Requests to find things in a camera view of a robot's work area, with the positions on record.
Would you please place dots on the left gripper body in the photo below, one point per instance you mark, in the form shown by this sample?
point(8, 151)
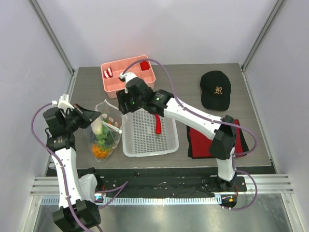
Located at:
point(74, 120)

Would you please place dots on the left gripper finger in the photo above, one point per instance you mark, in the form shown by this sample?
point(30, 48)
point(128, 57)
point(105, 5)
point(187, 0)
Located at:
point(85, 115)
point(83, 124)

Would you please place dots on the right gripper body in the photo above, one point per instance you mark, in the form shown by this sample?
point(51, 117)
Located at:
point(121, 102)

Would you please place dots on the polka dot zip bag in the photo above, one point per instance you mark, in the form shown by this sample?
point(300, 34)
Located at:
point(113, 123)

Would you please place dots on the red fake chili pepper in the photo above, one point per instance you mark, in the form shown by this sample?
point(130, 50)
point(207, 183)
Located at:
point(158, 127)

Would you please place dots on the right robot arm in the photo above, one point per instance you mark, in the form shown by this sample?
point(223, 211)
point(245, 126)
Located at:
point(219, 130)

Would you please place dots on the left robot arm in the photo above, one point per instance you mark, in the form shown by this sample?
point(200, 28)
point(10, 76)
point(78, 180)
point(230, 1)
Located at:
point(77, 210)

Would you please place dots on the red rolled sock back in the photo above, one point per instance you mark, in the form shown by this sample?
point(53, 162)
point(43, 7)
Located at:
point(144, 65)

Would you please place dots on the pink divided organizer box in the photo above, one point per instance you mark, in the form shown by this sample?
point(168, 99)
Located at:
point(112, 85)

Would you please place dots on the red white striped sock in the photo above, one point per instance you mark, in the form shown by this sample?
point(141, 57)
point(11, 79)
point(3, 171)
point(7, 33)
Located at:
point(108, 73)

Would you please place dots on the white plastic basket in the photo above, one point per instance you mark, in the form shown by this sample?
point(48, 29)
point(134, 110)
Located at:
point(139, 137)

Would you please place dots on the black baseball cap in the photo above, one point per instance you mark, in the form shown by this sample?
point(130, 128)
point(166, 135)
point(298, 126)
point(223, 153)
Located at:
point(215, 91)

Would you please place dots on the red folded shirt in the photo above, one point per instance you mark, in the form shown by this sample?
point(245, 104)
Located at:
point(200, 142)

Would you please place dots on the black folded cloth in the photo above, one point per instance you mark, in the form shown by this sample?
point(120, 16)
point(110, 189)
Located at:
point(245, 145)

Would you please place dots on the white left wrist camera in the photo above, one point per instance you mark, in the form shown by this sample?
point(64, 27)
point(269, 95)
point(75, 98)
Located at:
point(63, 103)

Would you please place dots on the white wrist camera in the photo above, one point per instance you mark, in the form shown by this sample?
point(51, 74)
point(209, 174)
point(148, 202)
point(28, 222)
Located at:
point(126, 77)
point(63, 103)

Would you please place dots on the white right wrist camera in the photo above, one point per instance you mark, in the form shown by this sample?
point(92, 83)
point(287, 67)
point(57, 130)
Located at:
point(126, 77)

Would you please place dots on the white slotted cable duct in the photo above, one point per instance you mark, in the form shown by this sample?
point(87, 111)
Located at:
point(54, 200)

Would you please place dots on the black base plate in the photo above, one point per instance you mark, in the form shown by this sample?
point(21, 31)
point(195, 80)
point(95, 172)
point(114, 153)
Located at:
point(160, 183)

